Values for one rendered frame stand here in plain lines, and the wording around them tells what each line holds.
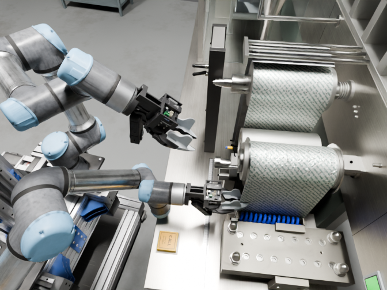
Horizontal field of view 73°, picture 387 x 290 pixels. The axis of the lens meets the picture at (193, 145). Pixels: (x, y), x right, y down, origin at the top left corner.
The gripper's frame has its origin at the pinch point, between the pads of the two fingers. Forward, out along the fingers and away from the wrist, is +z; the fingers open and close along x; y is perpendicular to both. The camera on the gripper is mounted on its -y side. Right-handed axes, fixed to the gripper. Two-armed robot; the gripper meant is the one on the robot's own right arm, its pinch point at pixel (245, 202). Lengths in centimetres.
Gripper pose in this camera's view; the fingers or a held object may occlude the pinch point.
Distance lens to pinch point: 91.8
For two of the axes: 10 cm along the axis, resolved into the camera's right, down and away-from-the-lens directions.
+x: 1.0, -8.0, 6.0
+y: 0.0, -6.0, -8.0
